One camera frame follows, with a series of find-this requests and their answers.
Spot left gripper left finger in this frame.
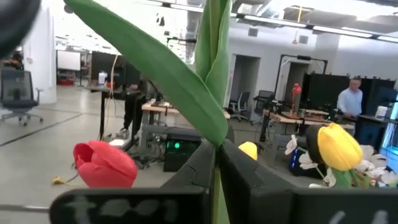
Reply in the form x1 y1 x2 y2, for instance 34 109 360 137
49 139 217 224

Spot white whiteboard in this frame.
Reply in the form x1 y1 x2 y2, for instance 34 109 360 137
56 50 81 72

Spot pink tulip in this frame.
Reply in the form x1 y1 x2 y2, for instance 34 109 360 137
0 0 42 60

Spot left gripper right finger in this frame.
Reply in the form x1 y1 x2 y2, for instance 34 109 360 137
217 139 398 224

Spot white wipes canister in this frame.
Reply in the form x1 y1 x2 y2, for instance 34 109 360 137
375 105 389 121

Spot white round column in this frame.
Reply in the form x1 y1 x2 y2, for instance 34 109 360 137
23 6 57 105

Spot orange yellow artificial tulip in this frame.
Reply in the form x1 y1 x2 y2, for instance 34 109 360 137
238 141 259 161

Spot black standing desk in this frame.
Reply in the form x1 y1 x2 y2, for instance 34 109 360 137
88 86 144 141

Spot white blossom flower spray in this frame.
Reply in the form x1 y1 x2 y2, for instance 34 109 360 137
284 133 398 189

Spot person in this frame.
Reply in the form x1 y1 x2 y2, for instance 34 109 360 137
123 77 156 141
336 77 364 118

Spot black computer with green light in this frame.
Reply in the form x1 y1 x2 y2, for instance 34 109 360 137
163 127 203 172

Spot black monitor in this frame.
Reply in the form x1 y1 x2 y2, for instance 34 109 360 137
91 51 141 90

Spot red artificial tulip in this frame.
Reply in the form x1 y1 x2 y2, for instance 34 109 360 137
63 0 233 224
73 139 139 189

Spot wooden workbench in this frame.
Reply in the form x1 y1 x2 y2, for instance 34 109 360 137
141 102 231 121

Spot yellow extension cord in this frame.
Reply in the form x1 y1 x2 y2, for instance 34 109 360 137
52 176 78 187

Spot grey office chair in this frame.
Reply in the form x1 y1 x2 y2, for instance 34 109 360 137
0 68 44 127

